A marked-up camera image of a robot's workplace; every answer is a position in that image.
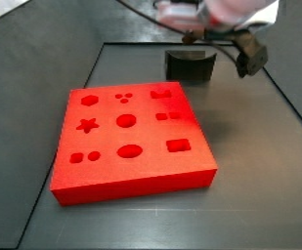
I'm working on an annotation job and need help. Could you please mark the white pink gripper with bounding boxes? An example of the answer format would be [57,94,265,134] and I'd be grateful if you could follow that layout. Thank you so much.
[156,0,280,78]

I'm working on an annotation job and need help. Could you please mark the dark grey curved cradle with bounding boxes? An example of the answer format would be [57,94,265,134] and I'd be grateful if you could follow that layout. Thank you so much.
[165,50,217,81]

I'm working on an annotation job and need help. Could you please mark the red shape sorter block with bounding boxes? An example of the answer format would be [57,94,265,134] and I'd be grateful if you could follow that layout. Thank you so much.
[50,82,217,206]

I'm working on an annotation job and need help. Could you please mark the black cable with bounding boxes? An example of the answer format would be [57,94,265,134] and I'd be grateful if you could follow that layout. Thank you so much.
[116,0,246,71]

